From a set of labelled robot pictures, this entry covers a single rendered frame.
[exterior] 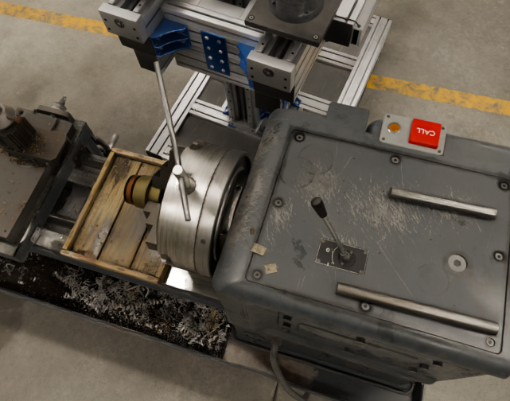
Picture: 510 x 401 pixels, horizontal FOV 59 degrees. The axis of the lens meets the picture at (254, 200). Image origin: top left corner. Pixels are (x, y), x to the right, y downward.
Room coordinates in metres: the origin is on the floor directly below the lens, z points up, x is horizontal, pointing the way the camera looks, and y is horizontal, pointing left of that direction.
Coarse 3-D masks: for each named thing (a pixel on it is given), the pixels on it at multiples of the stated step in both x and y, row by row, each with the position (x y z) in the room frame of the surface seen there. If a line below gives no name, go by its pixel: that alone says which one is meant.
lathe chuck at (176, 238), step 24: (216, 144) 0.58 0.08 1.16; (192, 168) 0.48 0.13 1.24; (168, 192) 0.43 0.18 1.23; (192, 192) 0.42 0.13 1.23; (168, 216) 0.38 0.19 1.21; (192, 216) 0.37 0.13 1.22; (168, 240) 0.34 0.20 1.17; (192, 240) 0.33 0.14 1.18; (168, 264) 0.32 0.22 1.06; (192, 264) 0.30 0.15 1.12
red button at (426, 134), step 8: (416, 120) 0.52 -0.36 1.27; (424, 120) 0.52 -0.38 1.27; (416, 128) 0.50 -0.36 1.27; (424, 128) 0.50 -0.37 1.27; (432, 128) 0.50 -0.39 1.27; (440, 128) 0.50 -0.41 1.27; (416, 136) 0.48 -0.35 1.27; (424, 136) 0.48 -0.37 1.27; (432, 136) 0.48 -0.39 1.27; (416, 144) 0.47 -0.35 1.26; (424, 144) 0.46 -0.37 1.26; (432, 144) 0.46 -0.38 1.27
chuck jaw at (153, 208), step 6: (150, 204) 0.46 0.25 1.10; (156, 204) 0.46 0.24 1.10; (144, 210) 0.45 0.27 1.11; (150, 210) 0.45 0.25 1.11; (156, 210) 0.45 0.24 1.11; (150, 216) 0.43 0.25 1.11; (156, 216) 0.43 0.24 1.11; (150, 222) 0.42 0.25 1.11; (156, 222) 0.42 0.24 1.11; (150, 228) 0.41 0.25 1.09; (156, 228) 0.40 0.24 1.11; (150, 234) 0.38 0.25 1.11; (156, 234) 0.38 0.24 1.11; (150, 240) 0.37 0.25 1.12; (156, 240) 0.37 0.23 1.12; (150, 246) 0.36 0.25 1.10; (156, 246) 0.36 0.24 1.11; (162, 258) 0.33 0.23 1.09; (168, 258) 0.33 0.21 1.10
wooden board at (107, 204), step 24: (120, 168) 0.70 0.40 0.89; (144, 168) 0.70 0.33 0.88; (96, 192) 0.62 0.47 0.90; (120, 192) 0.62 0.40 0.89; (96, 216) 0.55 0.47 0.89; (120, 216) 0.54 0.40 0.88; (144, 216) 0.53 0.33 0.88; (72, 240) 0.48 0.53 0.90; (96, 240) 0.47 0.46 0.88; (120, 240) 0.47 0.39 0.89; (144, 240) 0.46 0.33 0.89; (96, 264) 0.40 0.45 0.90; (120, 264) 0.40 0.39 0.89; (144, 264) 0.39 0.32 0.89
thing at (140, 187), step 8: (136, 176) 0.55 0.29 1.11; (144, 176) 0.54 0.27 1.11; (128, 184) 0.52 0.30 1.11; (136, 184) 0.52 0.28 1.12; (144, 184) 0.51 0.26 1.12; (128, 192) 0.50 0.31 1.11; (136, 192) 0.50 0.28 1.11; (144, 192) 0.49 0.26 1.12; (152, 192) 0.50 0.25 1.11; (160, 192) 0.49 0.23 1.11; (128, 200) 0.49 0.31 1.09; (136, 200) 0.48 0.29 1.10; (144, 200) 0.47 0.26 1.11; (152, 200) 0.48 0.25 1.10; (160, 200) 0.50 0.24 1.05
